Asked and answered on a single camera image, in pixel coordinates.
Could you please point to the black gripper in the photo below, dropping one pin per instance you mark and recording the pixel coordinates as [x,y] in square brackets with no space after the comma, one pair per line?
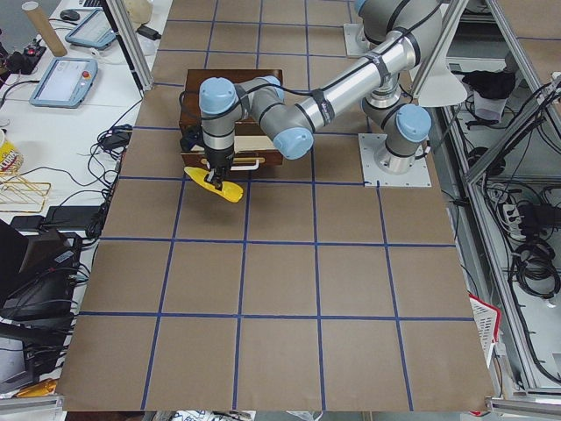
[217,158]

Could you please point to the yellow corn cob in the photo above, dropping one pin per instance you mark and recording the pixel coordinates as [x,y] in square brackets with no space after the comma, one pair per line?
[229,191]

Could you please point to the wooden drawer with white handle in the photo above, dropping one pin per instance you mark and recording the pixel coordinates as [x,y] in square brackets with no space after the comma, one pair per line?
[252,148]

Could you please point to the dark brown wooden drawer box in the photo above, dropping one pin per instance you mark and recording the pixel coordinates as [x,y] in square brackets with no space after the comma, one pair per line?
[212,90]

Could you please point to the black power adapter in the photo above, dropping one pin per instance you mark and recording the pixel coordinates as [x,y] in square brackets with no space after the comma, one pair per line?
[148,32]

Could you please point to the near blue teach pendant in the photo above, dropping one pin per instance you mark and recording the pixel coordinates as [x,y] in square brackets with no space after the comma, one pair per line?
[65,83]

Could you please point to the blue teach pendant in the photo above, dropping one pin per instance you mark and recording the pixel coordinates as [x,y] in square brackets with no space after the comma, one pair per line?
[65,83]
[93,31]

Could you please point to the far blue teach pendant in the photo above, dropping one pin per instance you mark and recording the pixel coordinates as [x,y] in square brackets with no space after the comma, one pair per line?
[93,31]

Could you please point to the black equipment stack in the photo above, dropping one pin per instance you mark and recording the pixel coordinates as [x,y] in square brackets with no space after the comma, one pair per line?
[38,278]

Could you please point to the yellow printed cup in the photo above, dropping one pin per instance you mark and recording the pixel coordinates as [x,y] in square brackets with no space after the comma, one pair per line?
[11,158]

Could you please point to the cardboard tube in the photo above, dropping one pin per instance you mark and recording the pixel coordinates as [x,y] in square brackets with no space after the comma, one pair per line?
[39,19]

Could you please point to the black computer mouse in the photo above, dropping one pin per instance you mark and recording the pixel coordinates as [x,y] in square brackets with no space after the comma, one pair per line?
[70,15]

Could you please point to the black cloth on cup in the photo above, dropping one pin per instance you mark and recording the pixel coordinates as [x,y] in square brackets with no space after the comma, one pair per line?
[491,85]

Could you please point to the white red plastic basket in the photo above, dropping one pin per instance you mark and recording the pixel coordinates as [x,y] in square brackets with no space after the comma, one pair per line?
[487,318]

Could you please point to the aluminium frame post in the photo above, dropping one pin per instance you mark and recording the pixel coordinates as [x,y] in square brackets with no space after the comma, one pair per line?
[121,25]

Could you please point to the gold wire rack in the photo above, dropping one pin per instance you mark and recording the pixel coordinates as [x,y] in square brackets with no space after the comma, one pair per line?
[21,195]

